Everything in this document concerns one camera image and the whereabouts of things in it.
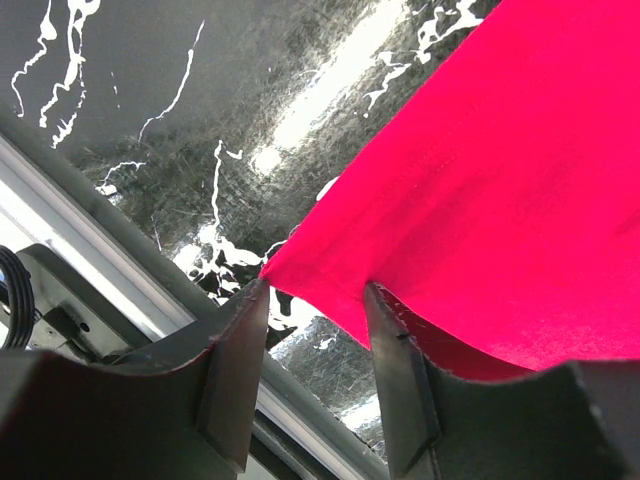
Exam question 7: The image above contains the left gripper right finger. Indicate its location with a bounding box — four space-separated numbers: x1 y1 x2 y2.
364 284 639 479

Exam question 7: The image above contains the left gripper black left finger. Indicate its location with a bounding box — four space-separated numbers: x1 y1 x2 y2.
1 280 269 479

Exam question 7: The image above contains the crimson t shirt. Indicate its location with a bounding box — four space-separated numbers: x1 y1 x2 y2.
261 1 639 380

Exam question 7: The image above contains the black marble pattern mat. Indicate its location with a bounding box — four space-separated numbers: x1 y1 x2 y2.
1 1 494 304

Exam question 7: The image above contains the aluminium frame rail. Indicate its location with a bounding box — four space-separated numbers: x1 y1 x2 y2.
1 134 388 479

